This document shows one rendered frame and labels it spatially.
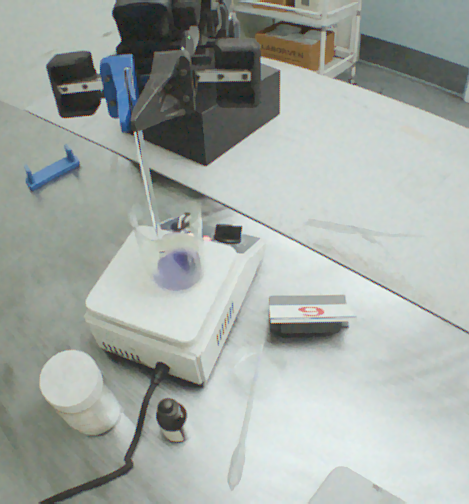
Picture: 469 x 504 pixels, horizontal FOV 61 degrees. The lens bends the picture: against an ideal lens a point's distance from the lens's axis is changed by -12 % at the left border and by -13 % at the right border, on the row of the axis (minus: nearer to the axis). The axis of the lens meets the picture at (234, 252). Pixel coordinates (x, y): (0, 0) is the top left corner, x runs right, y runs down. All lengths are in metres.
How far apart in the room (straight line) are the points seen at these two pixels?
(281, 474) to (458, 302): 0.30
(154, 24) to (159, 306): 0.25
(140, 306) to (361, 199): 0.37
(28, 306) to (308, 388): 0.36
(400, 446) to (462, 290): 0.23
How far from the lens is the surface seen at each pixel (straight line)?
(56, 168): 0.78
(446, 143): 0.85
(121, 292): 0.43
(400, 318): 0.53
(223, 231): 0.51
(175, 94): 0.37
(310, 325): 0.48
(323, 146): 0.76
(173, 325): 0.40
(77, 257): 0.61
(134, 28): 0.38
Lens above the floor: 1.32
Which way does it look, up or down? 47 degrees down
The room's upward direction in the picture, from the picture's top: 3 degrees counter-clockwise
